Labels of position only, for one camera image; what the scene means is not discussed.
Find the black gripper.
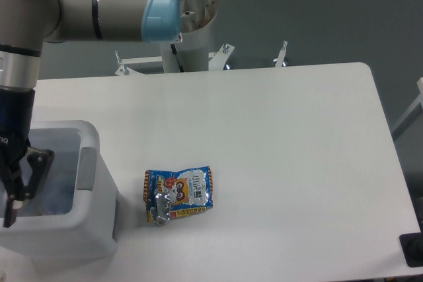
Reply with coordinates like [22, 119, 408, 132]
[1, 89, 55, 228]

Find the blue snack wrapper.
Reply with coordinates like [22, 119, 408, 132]
[143, 166, 213, 226]

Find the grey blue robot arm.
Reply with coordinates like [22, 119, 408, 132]
[1, 0, 182, 227]

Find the white plastic trash can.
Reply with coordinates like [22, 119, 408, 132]
[1, 120, 120, 272]

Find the black table clamp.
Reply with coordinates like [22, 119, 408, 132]
[399, 232, 422, 267]

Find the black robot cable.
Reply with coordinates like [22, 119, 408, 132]
[170, 43, 185, 73]

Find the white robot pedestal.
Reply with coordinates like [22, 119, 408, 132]
[114, 0, 288, 77]

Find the white frame at right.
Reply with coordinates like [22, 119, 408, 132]
[391, 77, 422, 141]

